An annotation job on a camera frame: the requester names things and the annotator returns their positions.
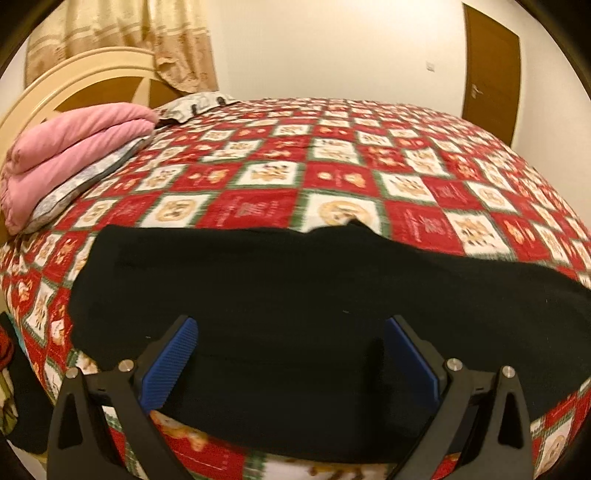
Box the folded pink blanket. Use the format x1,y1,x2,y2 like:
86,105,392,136
0,102,160,235

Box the beige patterned curtain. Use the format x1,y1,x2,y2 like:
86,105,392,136
25,0,219,93

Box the brown wooden door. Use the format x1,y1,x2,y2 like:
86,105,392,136
462,4,522,146

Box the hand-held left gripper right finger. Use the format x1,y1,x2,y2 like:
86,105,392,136
384,316,536,480

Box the light blue patterned pillow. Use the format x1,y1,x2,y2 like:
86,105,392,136
21,136,153,234

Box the cream and brown headboard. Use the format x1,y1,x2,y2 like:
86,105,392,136
0,47,185,195

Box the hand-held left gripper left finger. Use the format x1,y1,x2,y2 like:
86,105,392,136
46,315,199,480

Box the black pants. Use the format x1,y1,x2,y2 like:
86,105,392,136
69,220,591,464

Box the white patterned pillow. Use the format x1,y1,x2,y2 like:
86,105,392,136
152,92,238,126

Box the pile of colourful clothes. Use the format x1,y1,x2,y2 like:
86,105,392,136
0,314,47,457

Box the bed with red teddy-bear quilt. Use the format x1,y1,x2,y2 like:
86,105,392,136
0,97,591,480

